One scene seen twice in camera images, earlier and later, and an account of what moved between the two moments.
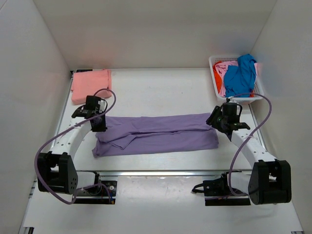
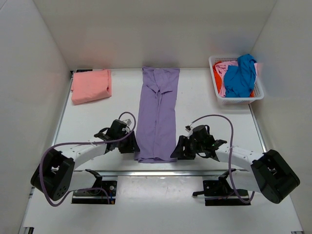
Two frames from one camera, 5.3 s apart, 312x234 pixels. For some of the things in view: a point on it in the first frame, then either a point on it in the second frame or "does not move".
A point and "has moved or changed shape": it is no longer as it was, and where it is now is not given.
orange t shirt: [218, 76] does not move
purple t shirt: [126, 135] has moved or changed shape
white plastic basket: [244, 99] does not move
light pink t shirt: [222, 67] does not move
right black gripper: [211, 120] to [181, 154]
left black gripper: [102, 127] to [132, 146]
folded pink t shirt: [86, 84] does not move
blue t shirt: [240, 78] does not move
